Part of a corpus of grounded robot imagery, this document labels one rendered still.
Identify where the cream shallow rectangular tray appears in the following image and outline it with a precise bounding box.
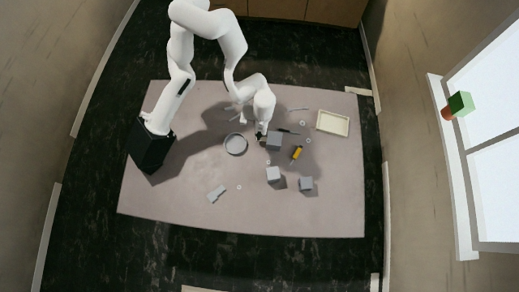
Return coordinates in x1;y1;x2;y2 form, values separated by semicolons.
315;109;349;138

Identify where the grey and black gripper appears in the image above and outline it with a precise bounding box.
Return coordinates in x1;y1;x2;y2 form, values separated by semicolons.
255;119;271;140

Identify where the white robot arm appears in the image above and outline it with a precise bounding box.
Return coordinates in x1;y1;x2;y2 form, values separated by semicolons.
141;0;276;135

